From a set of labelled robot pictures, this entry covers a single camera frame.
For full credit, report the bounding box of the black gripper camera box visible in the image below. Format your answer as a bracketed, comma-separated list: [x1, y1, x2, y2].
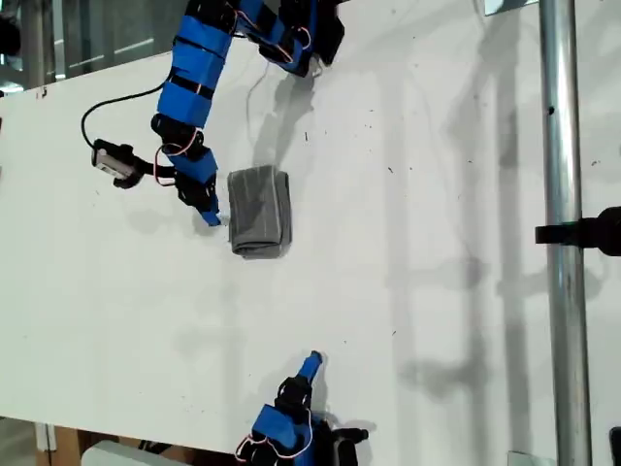
[90, 139, 142, 190]
[329, 434, 361, 466]

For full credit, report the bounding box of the black clamp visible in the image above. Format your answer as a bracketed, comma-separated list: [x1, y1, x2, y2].
[535, 206, 621, 257]

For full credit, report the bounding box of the black camera cable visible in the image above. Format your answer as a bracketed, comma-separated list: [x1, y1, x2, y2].
[80, 82, 169, 147]

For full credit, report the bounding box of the steel post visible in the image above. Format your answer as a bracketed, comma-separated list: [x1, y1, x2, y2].
[537, 0, 594, 466]

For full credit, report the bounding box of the white plastic container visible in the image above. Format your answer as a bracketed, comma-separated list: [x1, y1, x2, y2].
[81, 440, 188, 466]

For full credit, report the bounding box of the wooden table leg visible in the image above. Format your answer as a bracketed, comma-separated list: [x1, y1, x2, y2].
[50, 425, 82, 466]

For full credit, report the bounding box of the grey white-striped towel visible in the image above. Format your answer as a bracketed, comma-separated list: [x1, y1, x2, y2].
[226, 164, 294, 261]

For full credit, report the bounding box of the black camera stalk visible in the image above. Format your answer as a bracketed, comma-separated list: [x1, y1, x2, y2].
[334, 425, 371, 443]
[133, 157, 179, 188]

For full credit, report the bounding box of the black round object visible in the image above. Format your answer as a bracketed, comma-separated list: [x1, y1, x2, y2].
[0, 17, 21, 55]

